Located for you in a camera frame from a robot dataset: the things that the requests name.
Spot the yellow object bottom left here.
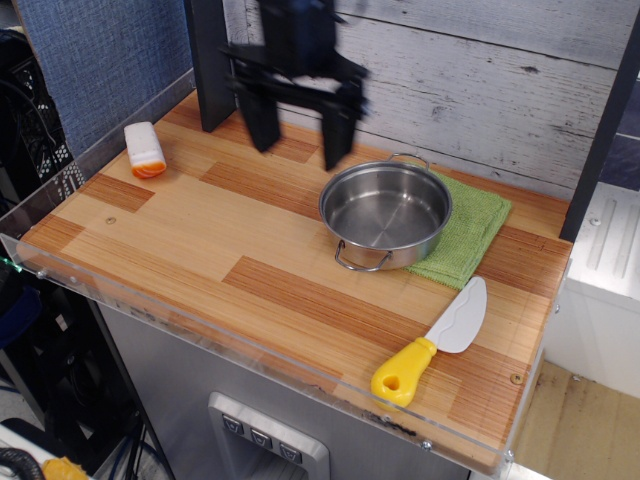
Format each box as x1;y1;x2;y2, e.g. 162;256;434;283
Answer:
42;457;89;480

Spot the green folded towel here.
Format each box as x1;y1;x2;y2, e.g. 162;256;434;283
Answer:
405;173;512;291

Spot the dark right vertical post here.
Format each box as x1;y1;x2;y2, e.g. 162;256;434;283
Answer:
559;13;639;242

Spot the stainless steel cabinet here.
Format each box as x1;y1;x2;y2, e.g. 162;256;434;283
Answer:
100;306;470;479

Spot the yellow handled toy knife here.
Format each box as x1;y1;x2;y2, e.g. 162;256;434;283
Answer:
370;276;488;411

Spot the clear acrylic table guard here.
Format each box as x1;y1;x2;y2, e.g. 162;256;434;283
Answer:
1;95;570;479

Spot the salmon sushi toy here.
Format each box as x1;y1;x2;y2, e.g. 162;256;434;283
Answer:
124;122;167;179

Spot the black crate at left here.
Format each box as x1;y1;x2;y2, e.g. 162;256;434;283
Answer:
1;28;73;214

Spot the stainless steel pot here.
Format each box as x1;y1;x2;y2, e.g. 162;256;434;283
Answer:
318;153;453;272

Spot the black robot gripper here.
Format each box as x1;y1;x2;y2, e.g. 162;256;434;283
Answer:
223;1;368;171

